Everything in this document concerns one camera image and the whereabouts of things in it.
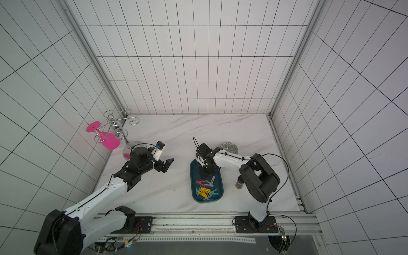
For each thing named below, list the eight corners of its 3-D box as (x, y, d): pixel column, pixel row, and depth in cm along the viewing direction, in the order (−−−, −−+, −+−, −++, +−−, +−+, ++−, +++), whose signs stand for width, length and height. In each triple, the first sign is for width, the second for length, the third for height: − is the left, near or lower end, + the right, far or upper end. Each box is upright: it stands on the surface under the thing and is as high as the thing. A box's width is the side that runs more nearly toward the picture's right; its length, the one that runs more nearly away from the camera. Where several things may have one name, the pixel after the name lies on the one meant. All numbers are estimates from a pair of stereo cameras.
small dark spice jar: (235, 189, 85) (238, 183, 78) (234, 182, 87) (237, 175, 80) (241, 189, 85) (244, 183, 78) (240, 182, 88) (243, 175, 80)
